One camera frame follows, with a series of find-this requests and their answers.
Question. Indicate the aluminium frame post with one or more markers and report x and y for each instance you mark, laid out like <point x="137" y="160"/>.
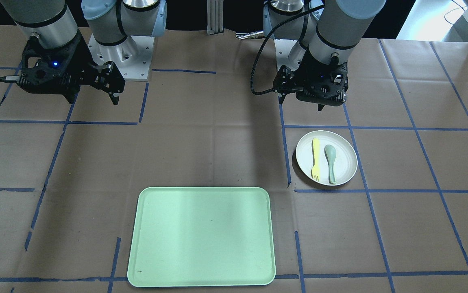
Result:
<point x="215" y="17"/>

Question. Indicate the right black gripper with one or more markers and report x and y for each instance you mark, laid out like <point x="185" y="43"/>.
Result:
<point x="78" y="61"/>

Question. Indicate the yellow plastic fork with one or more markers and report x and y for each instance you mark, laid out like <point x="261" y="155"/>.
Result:
<point x="315" y="171"/>

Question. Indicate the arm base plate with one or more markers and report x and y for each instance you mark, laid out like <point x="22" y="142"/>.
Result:
<point x="133" y="57"/>
<point x="289" y="53"/>

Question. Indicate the teal plastic spoon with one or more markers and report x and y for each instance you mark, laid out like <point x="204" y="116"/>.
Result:
<point x="331" y="154"/>

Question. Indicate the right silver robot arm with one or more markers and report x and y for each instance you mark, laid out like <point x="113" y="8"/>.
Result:
<point x="111" y="21"/>

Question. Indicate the light green plastic tray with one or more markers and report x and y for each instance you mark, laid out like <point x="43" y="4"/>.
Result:
<point x="202" y="237"/>

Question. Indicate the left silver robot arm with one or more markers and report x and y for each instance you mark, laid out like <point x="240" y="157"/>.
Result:
<point x="314" y="40"/>

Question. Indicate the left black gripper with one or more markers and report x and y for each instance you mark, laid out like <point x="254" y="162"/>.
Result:
<point x="299" y="73"/>

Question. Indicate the white round plate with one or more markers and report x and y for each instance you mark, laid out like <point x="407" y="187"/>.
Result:
<point x="346" y="163"/>

